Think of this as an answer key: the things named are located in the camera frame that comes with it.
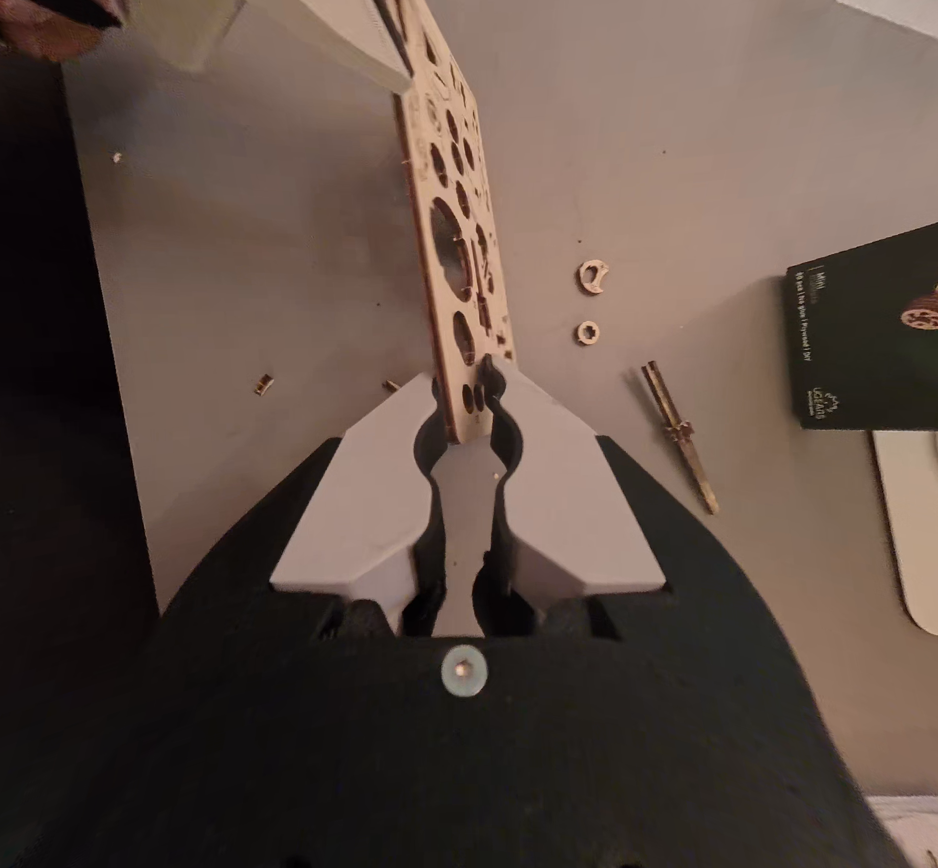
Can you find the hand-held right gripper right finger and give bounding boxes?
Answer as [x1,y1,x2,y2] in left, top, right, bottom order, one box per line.
[471,357,668,638]

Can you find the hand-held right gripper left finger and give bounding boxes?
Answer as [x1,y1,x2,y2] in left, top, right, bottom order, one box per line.
[270,369,448,638]

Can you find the wooden parts sheet round holes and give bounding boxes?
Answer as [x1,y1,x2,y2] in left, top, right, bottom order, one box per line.
[370,0,517,445]

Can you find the dark model kit box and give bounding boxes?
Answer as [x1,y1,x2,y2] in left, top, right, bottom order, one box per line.
[786,221,938,432]

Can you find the person's black clothing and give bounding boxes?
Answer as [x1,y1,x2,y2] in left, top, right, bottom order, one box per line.
[0,54,164,868]

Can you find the long wooden frame strip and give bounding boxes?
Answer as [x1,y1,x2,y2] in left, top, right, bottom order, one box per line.
[641,361,721,516]

